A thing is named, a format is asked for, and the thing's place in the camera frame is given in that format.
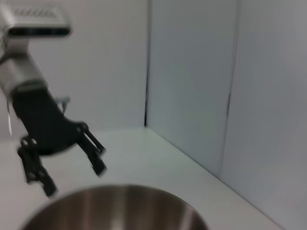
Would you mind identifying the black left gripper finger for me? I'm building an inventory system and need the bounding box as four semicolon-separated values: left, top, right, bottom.
76;126;108;177
17;143;59;198

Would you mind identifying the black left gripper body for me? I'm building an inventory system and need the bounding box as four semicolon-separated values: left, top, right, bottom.
12;84;89;157

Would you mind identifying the large stainless steel bowl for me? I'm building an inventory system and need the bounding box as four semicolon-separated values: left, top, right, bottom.
20;184;212;230

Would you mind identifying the left wrist connector cable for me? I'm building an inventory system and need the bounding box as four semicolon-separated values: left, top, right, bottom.
54;95;71;113

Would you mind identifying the thin grey camera cable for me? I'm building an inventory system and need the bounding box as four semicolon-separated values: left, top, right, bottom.
7;100;13;136

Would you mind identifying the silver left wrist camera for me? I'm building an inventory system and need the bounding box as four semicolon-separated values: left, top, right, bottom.
0;5;72;39

